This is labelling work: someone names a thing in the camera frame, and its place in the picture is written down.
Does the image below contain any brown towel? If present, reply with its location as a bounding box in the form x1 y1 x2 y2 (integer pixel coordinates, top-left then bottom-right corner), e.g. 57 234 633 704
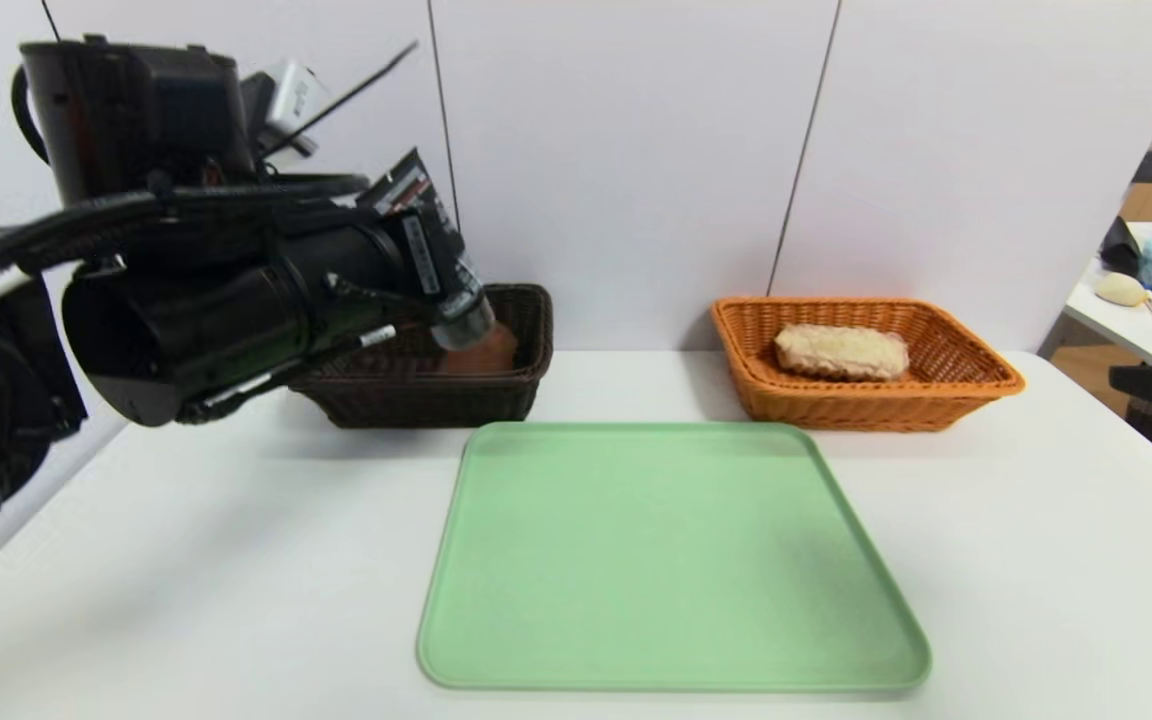
441 320 519 376

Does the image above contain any dark green cosmetic tube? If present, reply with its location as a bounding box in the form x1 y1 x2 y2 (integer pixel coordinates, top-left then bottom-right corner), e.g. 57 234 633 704
356 148 497 351

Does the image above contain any marbled sliced bread loaf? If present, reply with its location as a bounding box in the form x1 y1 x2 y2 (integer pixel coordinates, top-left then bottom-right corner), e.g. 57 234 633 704
774 323 910 382

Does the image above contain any dark brown wicker basket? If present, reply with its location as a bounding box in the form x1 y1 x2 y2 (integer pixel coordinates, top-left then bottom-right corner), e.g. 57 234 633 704
286 283 554 429

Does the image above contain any orange wicker basket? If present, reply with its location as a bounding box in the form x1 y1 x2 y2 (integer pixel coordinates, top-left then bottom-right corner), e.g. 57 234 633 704
712 296 1026 433

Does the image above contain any light green plastic tray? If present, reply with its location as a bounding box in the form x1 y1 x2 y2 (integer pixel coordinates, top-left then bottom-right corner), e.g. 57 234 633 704
417 420 932 693

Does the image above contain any beige oval lump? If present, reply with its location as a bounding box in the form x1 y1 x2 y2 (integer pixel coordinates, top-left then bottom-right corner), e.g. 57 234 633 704
1094 274 1147 309

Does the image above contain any black bag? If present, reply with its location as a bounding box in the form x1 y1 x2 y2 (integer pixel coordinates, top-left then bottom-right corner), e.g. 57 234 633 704
1098 218 1142 278

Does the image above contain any white side table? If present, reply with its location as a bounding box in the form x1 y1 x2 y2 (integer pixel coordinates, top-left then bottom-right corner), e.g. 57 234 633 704
1063 225 1152 393

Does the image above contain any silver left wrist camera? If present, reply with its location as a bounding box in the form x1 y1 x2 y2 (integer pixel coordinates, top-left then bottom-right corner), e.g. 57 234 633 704
271 62 327 131

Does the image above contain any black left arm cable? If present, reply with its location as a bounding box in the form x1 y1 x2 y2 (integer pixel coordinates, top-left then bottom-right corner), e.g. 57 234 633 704
0 180 372 301

